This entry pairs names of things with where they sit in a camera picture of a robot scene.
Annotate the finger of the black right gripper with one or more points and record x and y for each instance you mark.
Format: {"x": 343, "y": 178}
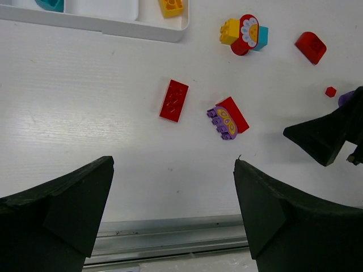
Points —
{"x": 322, "y": 138}

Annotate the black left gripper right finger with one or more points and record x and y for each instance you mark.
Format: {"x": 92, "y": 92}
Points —
{"x": 290, "y": 230}

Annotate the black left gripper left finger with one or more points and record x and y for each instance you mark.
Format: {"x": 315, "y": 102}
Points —
{"x": 53, "y": 226}

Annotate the red sloped lego brick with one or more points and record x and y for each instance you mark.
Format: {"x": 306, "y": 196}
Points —
{"x": 311, "y": 46}

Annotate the red and purple lego stack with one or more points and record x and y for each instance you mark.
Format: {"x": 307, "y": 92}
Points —
{"x": 228, "y": 119}

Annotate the teal round printed lego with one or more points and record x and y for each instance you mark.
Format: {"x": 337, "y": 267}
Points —
{"x": 51, "y": 5}

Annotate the purple rounded lego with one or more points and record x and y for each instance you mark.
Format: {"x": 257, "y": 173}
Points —
{"x": 344, "y": 98}

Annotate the tiny red lego stud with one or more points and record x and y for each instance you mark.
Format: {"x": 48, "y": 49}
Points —
{"x": 331, "y": 91}

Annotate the yellow red blue lego cluster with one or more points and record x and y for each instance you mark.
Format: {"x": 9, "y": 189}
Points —
{"x": 244, "y": 34}

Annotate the yellow lego brick in tray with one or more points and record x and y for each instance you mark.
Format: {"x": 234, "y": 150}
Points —
{"x": 171, "y": 8}

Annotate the white divided sorting tray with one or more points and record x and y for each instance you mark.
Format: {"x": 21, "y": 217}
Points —
{"x": 135, "y": 19}

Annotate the aluminium front rail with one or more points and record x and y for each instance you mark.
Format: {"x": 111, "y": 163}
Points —
{"x": 118, "y": 242}

